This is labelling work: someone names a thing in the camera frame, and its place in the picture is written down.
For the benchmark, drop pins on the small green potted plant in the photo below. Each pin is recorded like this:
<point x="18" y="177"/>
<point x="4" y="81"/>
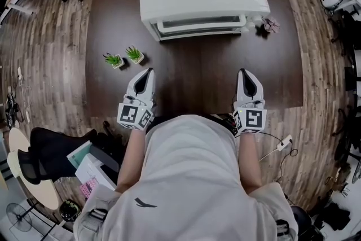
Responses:
<point x="114" y="59"/>
<point x="134" y="55"/>

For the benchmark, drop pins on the white storage box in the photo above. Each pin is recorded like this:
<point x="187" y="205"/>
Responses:
<point x="90" y="166"/>

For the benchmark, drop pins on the person's left forearm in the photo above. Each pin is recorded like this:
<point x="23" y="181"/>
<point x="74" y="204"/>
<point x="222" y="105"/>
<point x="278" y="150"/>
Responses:
<point x="132" y="158"/>

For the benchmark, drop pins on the round beige table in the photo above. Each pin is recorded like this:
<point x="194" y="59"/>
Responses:
<point x="42" y="192"/>

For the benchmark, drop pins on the pink fabric flower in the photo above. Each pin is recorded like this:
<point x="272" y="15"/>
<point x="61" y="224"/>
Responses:
<point x="271" y="25"/>

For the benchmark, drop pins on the person's white shirt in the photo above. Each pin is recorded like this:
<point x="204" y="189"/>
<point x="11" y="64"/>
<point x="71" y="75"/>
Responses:
<point x="189" y="177"/>

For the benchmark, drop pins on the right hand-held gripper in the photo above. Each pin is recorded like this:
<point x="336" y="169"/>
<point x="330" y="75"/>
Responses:
<point x="252" y="118"/>

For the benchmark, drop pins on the person's right forearm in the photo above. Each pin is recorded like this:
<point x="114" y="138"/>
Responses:
<point x="249" y="161"/>

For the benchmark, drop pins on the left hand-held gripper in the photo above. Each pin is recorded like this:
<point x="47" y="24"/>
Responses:
<point x="132" y="115"/>

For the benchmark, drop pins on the pink patterned box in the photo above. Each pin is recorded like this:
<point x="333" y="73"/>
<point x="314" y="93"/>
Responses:
<point x="88" y="189"/>

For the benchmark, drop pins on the white glass toaster oven door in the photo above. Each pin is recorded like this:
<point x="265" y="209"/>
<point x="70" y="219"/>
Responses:
<point x="201" y="26"/>

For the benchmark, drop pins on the black standing fan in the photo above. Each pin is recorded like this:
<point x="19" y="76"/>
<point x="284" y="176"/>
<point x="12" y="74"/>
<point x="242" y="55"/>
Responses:
<point x="18" y="215"/>

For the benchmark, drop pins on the black mesh office chair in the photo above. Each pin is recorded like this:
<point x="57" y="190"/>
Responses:
<point x="48" y="155"/>

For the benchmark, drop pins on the black helmet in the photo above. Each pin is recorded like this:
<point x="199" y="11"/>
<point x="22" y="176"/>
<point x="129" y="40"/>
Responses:
<point x="69" y="210"/>

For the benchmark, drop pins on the black bag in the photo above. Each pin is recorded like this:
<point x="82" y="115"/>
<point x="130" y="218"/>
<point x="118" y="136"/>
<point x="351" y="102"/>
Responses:
<point x="338" y="215"/>

